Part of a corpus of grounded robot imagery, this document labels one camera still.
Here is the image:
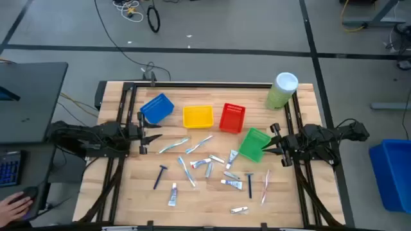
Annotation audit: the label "white wrapper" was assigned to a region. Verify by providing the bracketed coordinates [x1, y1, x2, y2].
[189, 157, 213, 169]

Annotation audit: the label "dark grey desk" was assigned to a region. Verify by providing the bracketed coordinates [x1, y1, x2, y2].
[0, 142, 56, 225]

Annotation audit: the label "black cable bundle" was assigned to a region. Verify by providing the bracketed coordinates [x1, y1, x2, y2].
[383, 22, 411, 71]

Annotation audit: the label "person's hand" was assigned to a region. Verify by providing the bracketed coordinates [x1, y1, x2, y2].
[0, 191, 34, 228]

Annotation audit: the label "black cable coil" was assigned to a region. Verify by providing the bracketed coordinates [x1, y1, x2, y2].
[146, 5, 161, 34]

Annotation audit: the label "yellow plastic basket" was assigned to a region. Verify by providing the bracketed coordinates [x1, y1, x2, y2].
[182, 105, 215, 130]

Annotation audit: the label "red plastic basket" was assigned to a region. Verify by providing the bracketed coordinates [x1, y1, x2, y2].
[218, 102, 247, 135]

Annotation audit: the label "grey metal desk foot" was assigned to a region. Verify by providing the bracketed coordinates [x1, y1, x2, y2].
[370, 102, 411, 111]

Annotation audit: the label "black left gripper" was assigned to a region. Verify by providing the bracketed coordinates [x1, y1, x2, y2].
[128, 111, 163, 155]

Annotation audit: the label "backlit black keyboard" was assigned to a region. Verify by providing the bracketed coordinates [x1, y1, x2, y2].
[0, 150, 22, 189]

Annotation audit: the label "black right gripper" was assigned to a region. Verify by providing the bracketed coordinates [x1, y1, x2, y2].
[261, 123, 301, 167]

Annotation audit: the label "black monitor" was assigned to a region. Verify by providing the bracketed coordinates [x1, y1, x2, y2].
[0, 85, 21, 102]

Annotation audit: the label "grey desk leg frame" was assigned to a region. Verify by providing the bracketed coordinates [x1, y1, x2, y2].
[341, 0, 407, 28]

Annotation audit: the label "green plastic basket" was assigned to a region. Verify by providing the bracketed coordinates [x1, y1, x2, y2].
[238, 127, 272, 164]

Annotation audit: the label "yellow floor cable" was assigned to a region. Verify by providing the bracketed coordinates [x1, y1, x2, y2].
[340, 0, 367, 33]

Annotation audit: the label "blue toothbrush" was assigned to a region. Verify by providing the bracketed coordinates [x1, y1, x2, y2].
[185, 134, 214, 155]
[177, 155, 197, 188]
[158, 137, 191, 155]

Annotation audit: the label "white cable with yellow plug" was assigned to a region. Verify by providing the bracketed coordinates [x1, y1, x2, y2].
[112, 0, 144, 24]

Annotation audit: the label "blue plastic basket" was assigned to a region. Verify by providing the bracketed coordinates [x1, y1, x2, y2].
[139, 92, 175, 125]

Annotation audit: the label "green wipes canister white lid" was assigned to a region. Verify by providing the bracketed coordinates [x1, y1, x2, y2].
[265, 72, 299, 111]

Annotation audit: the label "long black floor cable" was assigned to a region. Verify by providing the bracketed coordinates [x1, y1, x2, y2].
[94, 0, 172, 81]

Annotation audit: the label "large blue plastic bin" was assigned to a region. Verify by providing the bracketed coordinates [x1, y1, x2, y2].
[368, 139, 411, 215]

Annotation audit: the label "black computer mouse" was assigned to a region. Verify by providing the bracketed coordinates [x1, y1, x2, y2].
[11, 185, 40, 222]

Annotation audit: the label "white blue toothpaste tube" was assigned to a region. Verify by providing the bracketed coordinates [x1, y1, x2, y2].
[167, 182, 179, 207]
[220, 178, 244, 191]
[225, 149, 240, 170]

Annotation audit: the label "thin yellow cables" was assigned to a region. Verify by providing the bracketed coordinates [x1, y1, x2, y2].
[58, 92, 99, 118]

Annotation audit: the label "dark blue disposable razor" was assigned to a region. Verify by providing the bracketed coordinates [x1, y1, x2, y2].
[244, 172, 255, 200]
[152, 164, 169, 191]

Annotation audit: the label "black aluminium table frame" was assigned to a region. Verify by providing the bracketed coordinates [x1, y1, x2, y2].
[76, 80, 347, 231]

